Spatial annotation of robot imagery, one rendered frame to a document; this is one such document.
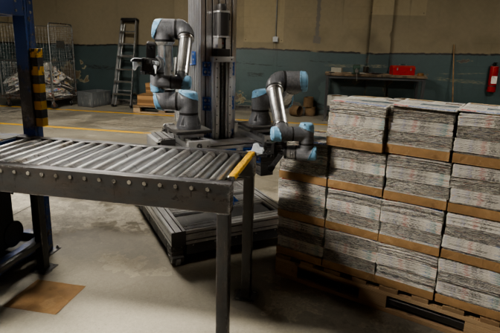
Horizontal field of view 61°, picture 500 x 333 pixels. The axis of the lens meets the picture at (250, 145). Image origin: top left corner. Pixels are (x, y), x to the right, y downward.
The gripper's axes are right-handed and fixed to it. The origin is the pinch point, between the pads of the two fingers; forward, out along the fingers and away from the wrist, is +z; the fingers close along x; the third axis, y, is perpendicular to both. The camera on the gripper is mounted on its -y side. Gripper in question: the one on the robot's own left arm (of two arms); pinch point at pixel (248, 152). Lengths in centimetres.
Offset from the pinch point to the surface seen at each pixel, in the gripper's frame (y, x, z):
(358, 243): -44, 2, -59
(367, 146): 9, 5, -59
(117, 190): -4, 64, 40
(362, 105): 28, 4, -56
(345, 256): -53, 0, -54
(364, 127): 18, 4, -58
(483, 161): 9, 20, -107
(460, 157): 9, 17, -98
